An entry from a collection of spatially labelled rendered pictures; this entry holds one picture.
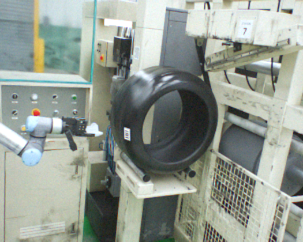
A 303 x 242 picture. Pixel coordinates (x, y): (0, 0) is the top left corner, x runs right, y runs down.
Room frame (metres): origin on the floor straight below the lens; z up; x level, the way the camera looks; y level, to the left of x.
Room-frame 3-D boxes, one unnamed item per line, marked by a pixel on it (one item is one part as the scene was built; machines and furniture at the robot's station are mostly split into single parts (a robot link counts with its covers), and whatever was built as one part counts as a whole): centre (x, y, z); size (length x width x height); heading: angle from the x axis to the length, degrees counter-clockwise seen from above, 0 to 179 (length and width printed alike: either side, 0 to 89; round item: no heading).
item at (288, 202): (1.83, -0.46, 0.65); 0.90 x 0.02 x 0.70; 26
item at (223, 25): (1.91, -0.38, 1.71); 0.61 x 0.25 x 0.15; 26
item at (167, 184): (1.89, -0.06, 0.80); 0.37 x 0.36 x 0.02; 116
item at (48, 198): (2.23, 0.73, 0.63); 0.56 x 0.41 x 1.27; 116
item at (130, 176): (1.83, 0.07, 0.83); 0.36 x 0.09 x 0.06; 26
